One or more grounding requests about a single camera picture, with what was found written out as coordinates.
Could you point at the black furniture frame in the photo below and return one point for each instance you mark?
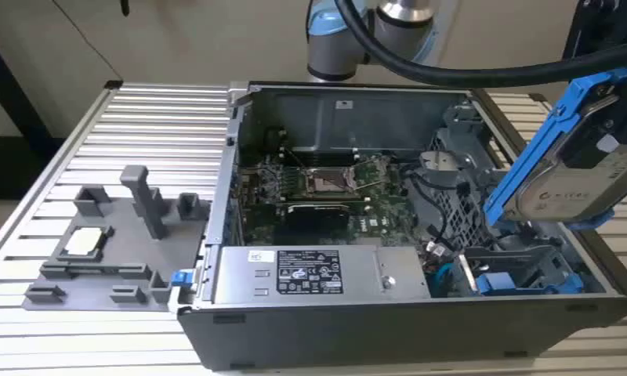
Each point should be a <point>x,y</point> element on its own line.
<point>5,86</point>

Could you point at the blue disk carrier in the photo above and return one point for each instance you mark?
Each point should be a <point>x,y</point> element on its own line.
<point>493,284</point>

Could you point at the open black PC case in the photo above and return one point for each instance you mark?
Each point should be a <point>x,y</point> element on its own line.
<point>396,333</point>

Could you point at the green motherboard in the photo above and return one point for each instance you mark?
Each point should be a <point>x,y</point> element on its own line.
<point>391,219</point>

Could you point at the silver power supply unit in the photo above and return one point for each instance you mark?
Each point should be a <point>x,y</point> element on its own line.
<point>319,274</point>

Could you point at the silver metal hinge bracket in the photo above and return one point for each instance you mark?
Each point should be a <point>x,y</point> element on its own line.
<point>441,160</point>

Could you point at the small black hanging object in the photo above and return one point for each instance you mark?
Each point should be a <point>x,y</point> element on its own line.
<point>124,7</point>

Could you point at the silver CPU chip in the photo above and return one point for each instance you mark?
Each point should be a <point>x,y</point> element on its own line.
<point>84,239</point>

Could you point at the black table corner cap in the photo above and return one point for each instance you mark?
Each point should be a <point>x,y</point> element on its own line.
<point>113,84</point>

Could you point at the grey parts rack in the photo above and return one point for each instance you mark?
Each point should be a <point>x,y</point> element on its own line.
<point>130,250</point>

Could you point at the hard disk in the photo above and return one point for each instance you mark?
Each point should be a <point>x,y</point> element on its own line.
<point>554,188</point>

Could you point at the blue case latch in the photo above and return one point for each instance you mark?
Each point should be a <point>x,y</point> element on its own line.
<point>180,279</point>

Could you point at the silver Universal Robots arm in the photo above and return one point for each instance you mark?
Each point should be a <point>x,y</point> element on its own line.
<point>333,51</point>

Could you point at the black graphics card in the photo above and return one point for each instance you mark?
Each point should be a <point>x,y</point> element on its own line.
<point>313,223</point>

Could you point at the perforated metal drive cage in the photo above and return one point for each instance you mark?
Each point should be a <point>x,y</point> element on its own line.
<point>449,203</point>

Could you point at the CPU socket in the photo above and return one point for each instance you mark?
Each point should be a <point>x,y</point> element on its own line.
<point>325,182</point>

